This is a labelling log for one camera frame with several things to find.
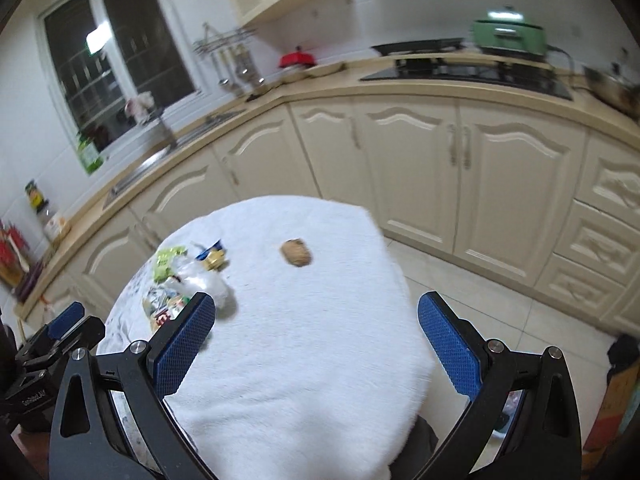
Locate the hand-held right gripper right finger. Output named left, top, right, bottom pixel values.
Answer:
left=417, top=291, right=583, bottom=480

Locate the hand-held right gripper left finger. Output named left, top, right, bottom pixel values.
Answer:
left=49, top=291, right=217, bottom=480

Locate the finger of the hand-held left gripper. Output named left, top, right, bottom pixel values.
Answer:
left=52, top=315, right=107, bottom=358
left=46, top=301, right=87, bottom=342

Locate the colourful snack wrapper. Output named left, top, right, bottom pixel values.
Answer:
left=142, top=282, right=193, bottom=332

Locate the white tissue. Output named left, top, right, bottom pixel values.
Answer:
left=175, top=257, right=237, bottom=311

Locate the green snack wrapper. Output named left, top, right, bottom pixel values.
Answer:
left=152, top=244, right=189, bottom=281

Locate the blue yellow snack wrapper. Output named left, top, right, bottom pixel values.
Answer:
left=195, top=240, right=229, bottom=271

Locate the brown walnut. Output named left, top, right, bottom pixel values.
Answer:
left=281, top=239, right=313, bottom=268

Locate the purple utensil holder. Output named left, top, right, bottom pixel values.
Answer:
left=17, top=260, right=49, bottom=304

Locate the glass jar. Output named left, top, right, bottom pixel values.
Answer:
left=42, top=200, right=72, bottom=246

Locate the white floral towel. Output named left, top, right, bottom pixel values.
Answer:
left=96, top=195, right=436, bottom=480

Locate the small yellow label bottle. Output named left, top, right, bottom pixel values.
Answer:
left=25, top=178, right=48, bottom=211

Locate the cream cabinet drawer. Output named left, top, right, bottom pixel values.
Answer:
left=535, top=255, right=640, bottom=322
left=555, top=200, right=640, bottom=286
left=575, top=132, right=640, bottom=223

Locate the green dish soap bottle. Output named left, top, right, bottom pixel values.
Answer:
left=76, top=130, right=105, bottom=176

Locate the cream kitchen base cabinet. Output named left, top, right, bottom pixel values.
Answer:
left=15, top=52, right=640, bottom=341

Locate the dark cloth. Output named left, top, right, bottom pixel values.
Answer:
left=607, top=334, right=640, bottom=376

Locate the brown cardboard box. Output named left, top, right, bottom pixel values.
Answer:
left=582, top=367, right=640, bottom=461

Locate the steel sink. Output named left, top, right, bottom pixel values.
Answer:
left=102, top=110, right=246, bottom=211

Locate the metal faucet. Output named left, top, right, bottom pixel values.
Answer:
left=150, top=107, right=178, bottom=151

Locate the pink cloth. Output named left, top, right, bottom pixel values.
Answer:
left=125, top=91, right=153, bottom=123

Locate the black gas hob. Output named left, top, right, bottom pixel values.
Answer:
left=360, top=57, right=575, bottom=102

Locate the kitchen window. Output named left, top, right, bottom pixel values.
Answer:
left=37, top=0, right=198, bottom=153

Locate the black griddle pan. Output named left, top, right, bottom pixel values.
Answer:
left=371, top=37, right=468, bottom=58

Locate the white plate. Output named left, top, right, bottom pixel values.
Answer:
left=305, top=61, right=346, bottom=78

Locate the metal wok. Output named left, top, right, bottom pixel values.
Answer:
left=582, top=62, right=640, bottom=121

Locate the red pot lid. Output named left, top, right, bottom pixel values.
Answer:
left=278, top=46, right=319, bottom=70

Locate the green electric cooker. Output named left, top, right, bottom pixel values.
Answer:
left=472, top=6, right=548, bottom=56

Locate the metal wall rack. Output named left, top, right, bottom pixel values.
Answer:
left=192, top=22, right=258, bottom=57

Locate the black power cable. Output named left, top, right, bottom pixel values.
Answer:
left=545, top=45, right=591, bottom=91

